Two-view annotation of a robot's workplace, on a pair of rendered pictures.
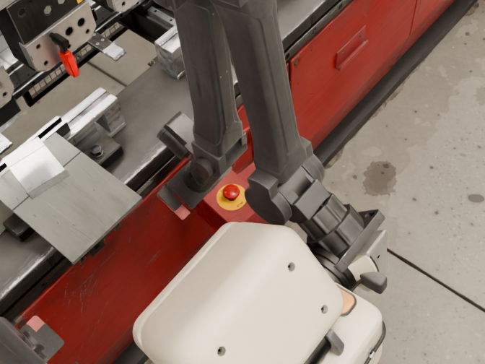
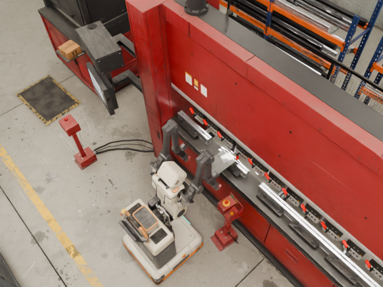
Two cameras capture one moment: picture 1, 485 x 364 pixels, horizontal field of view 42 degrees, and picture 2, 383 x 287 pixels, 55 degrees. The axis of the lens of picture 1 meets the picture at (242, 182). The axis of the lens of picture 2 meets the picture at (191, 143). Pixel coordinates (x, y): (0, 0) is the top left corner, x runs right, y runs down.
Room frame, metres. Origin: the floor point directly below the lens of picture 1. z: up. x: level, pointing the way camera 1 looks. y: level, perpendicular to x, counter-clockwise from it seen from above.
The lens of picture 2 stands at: (0.64, -1.64, 4.03)
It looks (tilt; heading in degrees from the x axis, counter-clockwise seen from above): 54 degrees down; 96
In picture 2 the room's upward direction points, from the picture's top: 3 degrees counter-clockwise
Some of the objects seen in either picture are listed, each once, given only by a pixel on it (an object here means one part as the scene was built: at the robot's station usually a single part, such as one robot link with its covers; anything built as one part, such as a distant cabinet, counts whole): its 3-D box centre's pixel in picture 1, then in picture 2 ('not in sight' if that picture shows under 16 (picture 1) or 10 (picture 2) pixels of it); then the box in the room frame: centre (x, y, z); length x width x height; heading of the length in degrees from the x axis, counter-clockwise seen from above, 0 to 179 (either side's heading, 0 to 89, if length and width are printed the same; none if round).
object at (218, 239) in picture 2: not in sight; (224, 236); (0.80, -0.02, 0.06); 0.25 x 0.20 x 0.12; 37
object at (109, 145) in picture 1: (66, 185); (228, 166); (0.80, 0.39, 0.89); 0.30 x 0.05 x 0.03; 134
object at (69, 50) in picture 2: not in sight; (68, 48); (-1.22, 1.95, 1.04); 0.30 x 0.26 x 0.12; 135
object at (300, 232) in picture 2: not in sight; (303, 234); (1.47, -0.31, 0.89); 0.30 x 0.05 x 0.03; 134
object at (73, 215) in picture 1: (64, 193); (219, 163); (0.71, 0.35, 1.00); 0.26 x 0.18 x 0.01; 44
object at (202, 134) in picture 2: not in sight; (194, 127); (0.43, 0.85, 0.92); 0.50 x 0.06 x 0.10; 134
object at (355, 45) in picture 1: (352, 48); (290, 255); (1.41, -0.39, 0.59); 0.15 x 0.02 x 0.07; 134
